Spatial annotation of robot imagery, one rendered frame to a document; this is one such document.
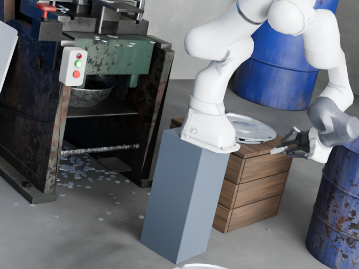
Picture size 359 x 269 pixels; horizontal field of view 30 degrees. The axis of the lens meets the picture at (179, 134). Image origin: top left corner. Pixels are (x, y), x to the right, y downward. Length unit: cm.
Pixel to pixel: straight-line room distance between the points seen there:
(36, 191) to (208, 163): 75
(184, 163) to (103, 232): 45
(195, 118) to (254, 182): 56
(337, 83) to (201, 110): 46
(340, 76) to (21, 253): 121
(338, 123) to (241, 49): 40
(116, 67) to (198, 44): 63
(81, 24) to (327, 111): 104
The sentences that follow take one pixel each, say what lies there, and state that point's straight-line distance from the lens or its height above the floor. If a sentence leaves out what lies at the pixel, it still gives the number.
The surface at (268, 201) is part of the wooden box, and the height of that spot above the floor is 9.
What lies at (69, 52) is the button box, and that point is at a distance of 246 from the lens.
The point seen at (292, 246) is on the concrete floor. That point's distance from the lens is 279.
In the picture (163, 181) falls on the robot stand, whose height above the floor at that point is 27.
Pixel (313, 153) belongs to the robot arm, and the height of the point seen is 51.
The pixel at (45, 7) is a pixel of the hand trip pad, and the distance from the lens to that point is 246.
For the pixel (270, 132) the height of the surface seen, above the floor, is 39.
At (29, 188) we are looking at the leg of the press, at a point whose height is 3.
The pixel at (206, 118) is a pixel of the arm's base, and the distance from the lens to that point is 227.
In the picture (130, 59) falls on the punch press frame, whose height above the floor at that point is 56.
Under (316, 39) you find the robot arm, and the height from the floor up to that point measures 90.
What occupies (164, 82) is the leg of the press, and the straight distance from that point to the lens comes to 283.
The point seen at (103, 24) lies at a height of 69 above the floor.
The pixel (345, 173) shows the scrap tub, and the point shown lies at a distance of 258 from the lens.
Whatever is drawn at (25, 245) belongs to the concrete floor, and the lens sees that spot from 239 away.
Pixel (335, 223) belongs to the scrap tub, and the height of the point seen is 18.
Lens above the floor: 119
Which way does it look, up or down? 19 degrees down
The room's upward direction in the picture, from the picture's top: 12 degrees clockwise
